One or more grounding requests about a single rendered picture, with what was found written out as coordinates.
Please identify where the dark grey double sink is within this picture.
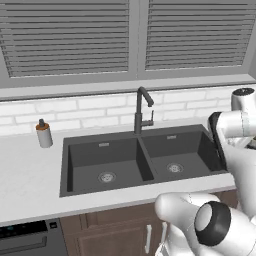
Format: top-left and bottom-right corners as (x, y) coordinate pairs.
(59, 124), (229, 198)

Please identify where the brown cupboard door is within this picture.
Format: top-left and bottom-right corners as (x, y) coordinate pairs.
(59, 202), (172, 256)
(213, 189), (240, 210)

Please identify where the dark grey tap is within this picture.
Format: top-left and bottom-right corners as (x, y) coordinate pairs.
(133, 86), (155, 135)

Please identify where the grey soap dispenser bottle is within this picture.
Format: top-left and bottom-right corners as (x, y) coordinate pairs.
(35, 118), (54, 149)

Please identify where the grey window with blinds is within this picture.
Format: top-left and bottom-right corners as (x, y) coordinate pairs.
(0, 0), (256, 102)

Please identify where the dark grey dishwasher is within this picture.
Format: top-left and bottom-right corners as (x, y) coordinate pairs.
(0, 218), (69, 256)

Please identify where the white cupboard handle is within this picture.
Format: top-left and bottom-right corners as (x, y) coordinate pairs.
(144, 224), (153, 255)
(160, 221), (168, 248)

